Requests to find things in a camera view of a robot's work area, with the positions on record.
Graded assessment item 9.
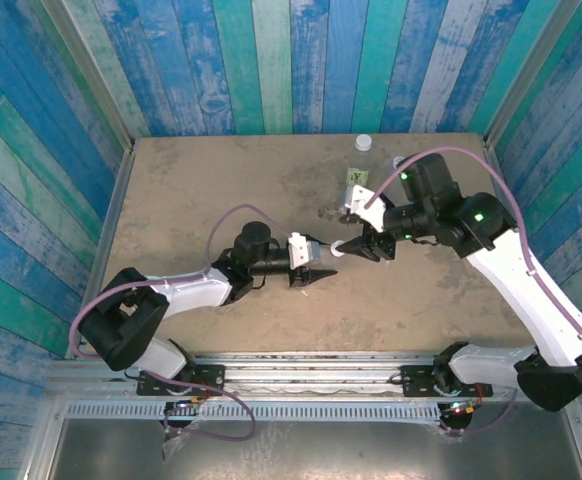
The clear bottle green label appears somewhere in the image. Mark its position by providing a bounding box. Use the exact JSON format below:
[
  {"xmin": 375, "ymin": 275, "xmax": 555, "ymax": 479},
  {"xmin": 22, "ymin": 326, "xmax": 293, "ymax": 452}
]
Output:
[{"xmin": 344, "ymin": 133, "xmax": 375, "ymax": 201}]

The left controller board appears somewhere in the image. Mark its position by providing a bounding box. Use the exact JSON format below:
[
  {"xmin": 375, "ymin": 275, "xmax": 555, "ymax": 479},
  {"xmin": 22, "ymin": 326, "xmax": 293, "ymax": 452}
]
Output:
[{"xmin": 162, "ymin": 397, "xmax": 207, "ymax": 441}]

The controller board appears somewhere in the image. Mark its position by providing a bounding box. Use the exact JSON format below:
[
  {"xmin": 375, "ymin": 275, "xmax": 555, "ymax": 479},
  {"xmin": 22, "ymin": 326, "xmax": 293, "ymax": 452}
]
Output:
[
  {"xmin": 162, "ymin": 397, "xmax": 207, "ymax": 441},
  {"xmin": 440, "ymin": 398, "xmax": 483, "ymax": 436}
]

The grey metal plate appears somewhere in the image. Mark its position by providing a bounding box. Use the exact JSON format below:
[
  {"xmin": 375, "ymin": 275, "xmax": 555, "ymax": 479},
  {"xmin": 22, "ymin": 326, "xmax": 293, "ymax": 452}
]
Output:
[{"xmin": 45, "ymin": 417, "xmax": 582, "ymax": 480}]

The right controller board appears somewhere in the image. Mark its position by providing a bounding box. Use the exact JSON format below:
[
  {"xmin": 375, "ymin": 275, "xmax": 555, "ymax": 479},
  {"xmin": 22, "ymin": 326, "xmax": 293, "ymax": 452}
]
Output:
[{"xmin": 440, "ymin": 398, "xmax": 483, "ymax": 436}]

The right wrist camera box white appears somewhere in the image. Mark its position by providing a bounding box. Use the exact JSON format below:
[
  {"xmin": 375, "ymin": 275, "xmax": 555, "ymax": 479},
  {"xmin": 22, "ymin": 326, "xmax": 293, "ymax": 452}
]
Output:
[{"xmin": 340, "ymin": 183, "xmax": 387, "ymax": 234}]

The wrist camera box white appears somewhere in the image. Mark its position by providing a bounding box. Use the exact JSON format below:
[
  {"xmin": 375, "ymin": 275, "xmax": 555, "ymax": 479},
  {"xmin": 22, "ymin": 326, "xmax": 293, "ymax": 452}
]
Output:
[
  {"xmin": 340, "ymin": 183, "xmax": 387, "ymax": 234},
  {"xmin": 287, "ymin": 231, "xmax": 322, "ymax": 267}
]

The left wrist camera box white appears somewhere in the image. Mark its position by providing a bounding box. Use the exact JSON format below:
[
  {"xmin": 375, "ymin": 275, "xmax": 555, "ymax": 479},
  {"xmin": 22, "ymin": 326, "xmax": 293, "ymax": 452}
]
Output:
[{"xmin": 287, "ymin": 231, "xmax": 322, "ymax": 267}]

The right aluminium side rail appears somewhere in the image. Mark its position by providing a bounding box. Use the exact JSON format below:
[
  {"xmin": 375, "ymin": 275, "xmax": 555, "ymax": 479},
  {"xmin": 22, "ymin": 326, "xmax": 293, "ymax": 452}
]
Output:
[{"xmin": 481, "ymin": 134, "xmax": 536, "ymax": 244}]

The aluminium side rail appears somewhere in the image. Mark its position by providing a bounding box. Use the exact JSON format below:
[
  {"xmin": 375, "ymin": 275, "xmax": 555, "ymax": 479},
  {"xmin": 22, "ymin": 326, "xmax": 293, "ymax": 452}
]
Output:
[
  {"xmin": 64, "ymin": 147, "xmax": 136, "ymax": 360},
  {"xmin": 481, "ymin": 134, "xmax": 536, "ymax": 244}
]

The aluminium mounting rail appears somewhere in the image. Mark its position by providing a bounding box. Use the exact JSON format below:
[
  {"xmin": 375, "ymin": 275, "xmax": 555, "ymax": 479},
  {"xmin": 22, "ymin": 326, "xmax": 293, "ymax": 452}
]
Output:
[{"xmin": 45, "ymin": 351, "xmax": 582, "ymax": 401}]

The grey slotted cable duct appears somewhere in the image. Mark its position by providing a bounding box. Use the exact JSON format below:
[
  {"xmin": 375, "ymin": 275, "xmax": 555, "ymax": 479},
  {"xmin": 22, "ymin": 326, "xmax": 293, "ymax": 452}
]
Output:
[{"xmin": 64, "ymin": 401, "xmax": 445, "ymax": 425}]

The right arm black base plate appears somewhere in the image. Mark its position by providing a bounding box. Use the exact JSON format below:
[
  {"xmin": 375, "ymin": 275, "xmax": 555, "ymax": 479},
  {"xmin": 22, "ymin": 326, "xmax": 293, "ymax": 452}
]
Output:
[{"xmin": 399, "ymin": 364, "xmax": 494, "ymax": 399}]

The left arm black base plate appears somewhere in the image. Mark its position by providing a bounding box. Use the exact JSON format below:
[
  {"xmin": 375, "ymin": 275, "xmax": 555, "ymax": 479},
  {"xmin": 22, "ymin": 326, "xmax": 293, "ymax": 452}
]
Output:
[{"xmin": 135, "ymin": 363, "xmax": 226, "ymax": 398}]

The left aluminium side rail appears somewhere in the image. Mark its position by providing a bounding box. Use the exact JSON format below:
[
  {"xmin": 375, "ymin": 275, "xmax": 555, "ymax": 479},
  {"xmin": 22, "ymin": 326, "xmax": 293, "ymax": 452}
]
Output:
[{"xmin": 64, "ymin": 147, "xmax": 136, "ymax": 360}]

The right aluminium corner post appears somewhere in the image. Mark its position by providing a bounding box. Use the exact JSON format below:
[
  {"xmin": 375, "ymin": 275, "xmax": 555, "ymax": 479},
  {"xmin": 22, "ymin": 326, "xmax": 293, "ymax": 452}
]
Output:
[{"xmin": 481, "ymin": 0, "xmax": 582, "ymax": 147}]

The aluminium corner post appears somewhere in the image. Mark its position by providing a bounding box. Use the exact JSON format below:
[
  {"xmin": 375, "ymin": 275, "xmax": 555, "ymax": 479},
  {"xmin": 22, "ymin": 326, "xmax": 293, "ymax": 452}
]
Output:
[
  {"xmin": 481, "ymin": 0, "xmax": 582, "ymax": 147},
  {"xmin": 39, "ymin": 0, "xmax": 136, "ymax": 154}
]

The left aluminium corner post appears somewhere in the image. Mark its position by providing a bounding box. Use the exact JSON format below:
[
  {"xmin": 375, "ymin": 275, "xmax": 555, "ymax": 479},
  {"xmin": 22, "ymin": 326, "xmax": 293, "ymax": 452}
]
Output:
[{"xmin": 39, "ymin": 0, "xmax": 136, "ymax": 154}]

